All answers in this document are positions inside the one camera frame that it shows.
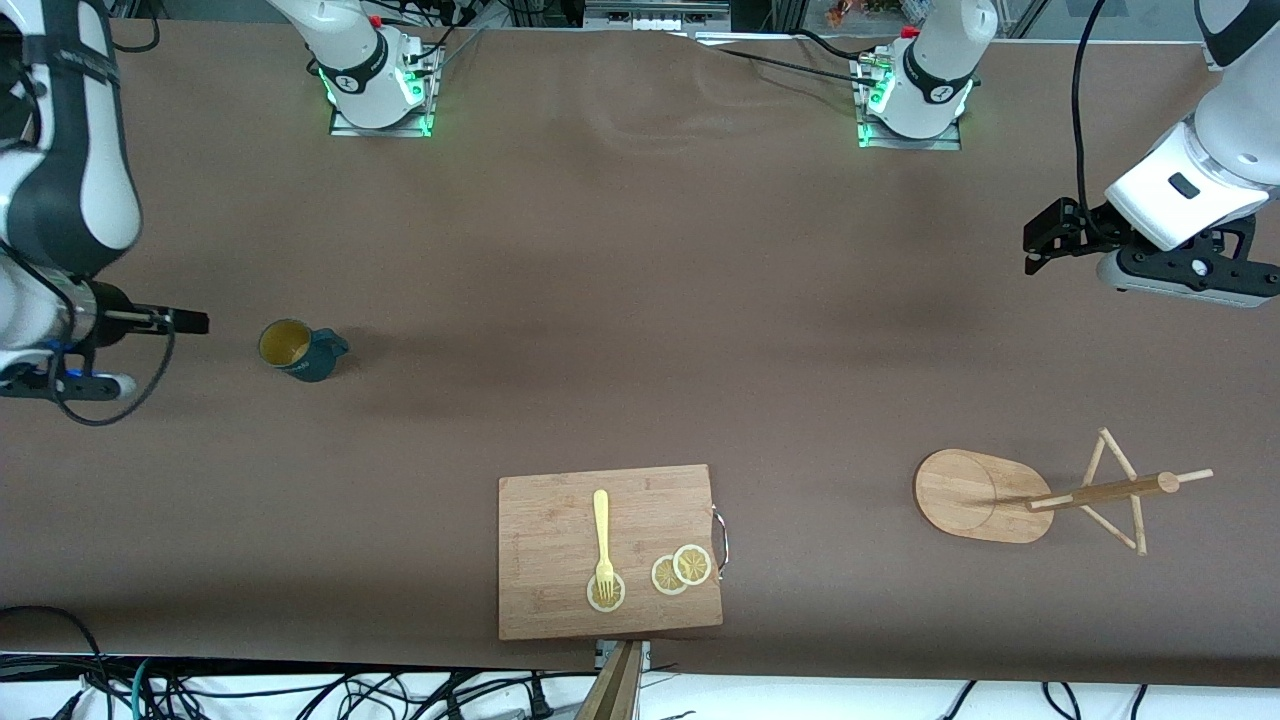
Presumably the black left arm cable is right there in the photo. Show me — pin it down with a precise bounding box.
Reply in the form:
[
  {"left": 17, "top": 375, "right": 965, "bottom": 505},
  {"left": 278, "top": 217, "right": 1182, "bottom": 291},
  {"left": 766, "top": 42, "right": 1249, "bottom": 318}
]
[{"left": 1072, "top": 0, "right": 1136, "bottom": 246}]

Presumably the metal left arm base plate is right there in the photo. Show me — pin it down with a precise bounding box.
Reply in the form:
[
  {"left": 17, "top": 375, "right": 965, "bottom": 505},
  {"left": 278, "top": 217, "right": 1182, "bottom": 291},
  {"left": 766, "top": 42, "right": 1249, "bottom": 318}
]
[{"left": 855, "top": 50, "right": 963, "bottom": 151}]

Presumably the wooden cup rack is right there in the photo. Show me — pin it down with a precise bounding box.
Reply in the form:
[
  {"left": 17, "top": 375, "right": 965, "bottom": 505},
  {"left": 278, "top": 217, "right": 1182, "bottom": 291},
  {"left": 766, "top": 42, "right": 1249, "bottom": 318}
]
[{"left": 914, "top": 428, "right": 1215, "bottom": 557}]

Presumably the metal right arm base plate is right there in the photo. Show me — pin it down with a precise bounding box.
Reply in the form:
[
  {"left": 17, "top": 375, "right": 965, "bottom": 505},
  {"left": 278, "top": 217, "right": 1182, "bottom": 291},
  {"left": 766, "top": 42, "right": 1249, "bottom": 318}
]
[{"left": 330, "top": 45, "right": 441, "bottom": 138}]

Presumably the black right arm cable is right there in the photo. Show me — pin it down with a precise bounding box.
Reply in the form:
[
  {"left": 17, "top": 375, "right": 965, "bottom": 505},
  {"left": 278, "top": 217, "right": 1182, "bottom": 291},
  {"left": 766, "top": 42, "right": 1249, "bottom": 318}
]
[{"left": 20, "top": 20, "right": 179, "bottom": 427}]

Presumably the black floor cable loop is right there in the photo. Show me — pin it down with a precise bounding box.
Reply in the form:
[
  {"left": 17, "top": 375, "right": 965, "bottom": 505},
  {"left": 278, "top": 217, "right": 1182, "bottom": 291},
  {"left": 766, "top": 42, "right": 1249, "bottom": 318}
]
[{"left": 0, "top": 605, "right": 113, "bottom": 720}]

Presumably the black table cable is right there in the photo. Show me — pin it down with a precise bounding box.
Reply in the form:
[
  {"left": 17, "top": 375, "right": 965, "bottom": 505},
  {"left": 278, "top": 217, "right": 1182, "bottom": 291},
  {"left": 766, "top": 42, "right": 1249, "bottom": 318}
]
[
  {"left": 690, "top": 35, "right": 881, "bottom": 91},
  {"left": 793, "top": 28, "right": 876, "bottom": 66}
]

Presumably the metal bracket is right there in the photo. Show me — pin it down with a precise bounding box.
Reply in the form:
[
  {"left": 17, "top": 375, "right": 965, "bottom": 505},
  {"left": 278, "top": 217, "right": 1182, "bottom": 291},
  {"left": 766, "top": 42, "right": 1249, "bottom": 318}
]
[{"left": 595, "top": 640, "right": 652, "bottom": 673}]

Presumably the wooden beam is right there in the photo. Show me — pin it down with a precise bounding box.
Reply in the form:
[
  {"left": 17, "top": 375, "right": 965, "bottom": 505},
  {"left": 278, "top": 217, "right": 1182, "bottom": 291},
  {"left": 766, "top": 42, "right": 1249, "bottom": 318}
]
[{"left": 575, "top": 640, "right": 643, "bottom": 720}]

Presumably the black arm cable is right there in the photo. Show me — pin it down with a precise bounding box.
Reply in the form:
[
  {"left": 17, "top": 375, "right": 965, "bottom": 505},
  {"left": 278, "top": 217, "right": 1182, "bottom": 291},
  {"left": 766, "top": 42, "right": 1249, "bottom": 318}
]
[
  {"left": 1072, "top": 0, "right": 1136, "bottom": 246},
  {"left": 20, "top": 20, "right": 179, "bottom": 427}
]

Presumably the teal cup yellow inside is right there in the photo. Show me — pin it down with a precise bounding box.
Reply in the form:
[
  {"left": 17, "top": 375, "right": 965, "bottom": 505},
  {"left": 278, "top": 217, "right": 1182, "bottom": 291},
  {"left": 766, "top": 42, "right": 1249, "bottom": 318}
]
[{"left": 258, "top": 318, "right": 351, "bottom": 383}]

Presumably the white power strip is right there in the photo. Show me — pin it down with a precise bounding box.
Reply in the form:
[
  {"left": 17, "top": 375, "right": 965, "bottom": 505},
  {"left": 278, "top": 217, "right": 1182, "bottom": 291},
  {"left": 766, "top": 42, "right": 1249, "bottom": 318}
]
[{"left": 583, "top": 0, "right": 733, "bottom": 31}]

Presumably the yellow plastic fork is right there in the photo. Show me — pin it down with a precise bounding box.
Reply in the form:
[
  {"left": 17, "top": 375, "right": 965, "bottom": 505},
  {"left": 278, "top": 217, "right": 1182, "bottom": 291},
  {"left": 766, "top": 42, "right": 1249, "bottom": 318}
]
[{"left": 592, "top": 489, "right": 617, "bottom": 603}]

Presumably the grey thin cable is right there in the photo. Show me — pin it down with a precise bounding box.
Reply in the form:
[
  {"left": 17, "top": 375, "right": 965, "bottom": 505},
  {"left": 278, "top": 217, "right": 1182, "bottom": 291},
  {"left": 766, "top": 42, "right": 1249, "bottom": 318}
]
[{"left": 432, "top": 25, "right": 491, "bottom": 71}]

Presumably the orange plastic toy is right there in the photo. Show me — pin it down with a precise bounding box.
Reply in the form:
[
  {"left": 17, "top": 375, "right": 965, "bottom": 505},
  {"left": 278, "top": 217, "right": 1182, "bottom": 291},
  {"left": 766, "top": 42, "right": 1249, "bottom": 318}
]
[{"left": 825, "top": 0, "right": 901, "bottom": 26}]

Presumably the wooden cutting board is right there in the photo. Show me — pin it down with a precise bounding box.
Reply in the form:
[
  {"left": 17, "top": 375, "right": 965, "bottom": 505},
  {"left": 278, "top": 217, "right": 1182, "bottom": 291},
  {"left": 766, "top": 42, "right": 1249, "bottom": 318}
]
[{"left": 497, "top": 463, "right": 729, "bottom": 642}]

